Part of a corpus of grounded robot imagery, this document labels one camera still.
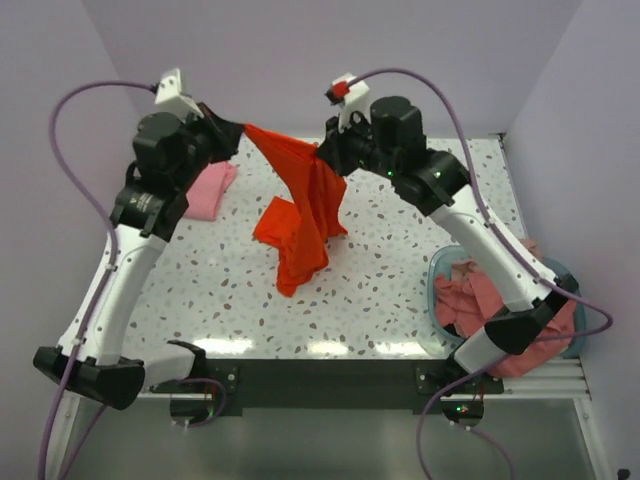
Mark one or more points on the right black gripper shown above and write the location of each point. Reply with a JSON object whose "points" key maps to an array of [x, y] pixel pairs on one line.
{"points": [[338, 153]]}

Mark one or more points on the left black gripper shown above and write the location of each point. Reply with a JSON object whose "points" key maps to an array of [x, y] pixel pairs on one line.
{"points": [[215, 135]]}

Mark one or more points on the orange t shirt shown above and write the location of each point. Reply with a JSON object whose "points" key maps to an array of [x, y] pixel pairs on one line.
{"points": [[298, 228]]}

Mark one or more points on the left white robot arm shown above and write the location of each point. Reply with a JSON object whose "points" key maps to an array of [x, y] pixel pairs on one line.
{"points": [[87, 359]]}

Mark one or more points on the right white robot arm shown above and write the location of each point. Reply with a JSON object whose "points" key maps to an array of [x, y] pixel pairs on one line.
{"points": [[440, 187]]}

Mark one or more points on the folded pink t shirt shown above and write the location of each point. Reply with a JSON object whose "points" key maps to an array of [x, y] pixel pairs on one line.
{"points": [[205, 195]]}

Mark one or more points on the light blue plastic basket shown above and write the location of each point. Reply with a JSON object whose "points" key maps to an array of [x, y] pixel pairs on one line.
{"points": [[461, 298]]}

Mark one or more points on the dusty rose t shirt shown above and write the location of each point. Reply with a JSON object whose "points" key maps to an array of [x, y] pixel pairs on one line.
{"points": [[533, 357]]}

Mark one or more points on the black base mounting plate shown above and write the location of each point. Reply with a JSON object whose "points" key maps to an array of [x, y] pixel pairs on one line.
{"points": [[190, 399]]}

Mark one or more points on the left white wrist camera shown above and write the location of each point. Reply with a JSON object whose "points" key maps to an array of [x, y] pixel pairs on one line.
{"points": [[170, 96]]}

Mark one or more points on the aluminium frame rail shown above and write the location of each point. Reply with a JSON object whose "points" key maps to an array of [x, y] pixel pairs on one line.
{"points": [[565, 372]]}

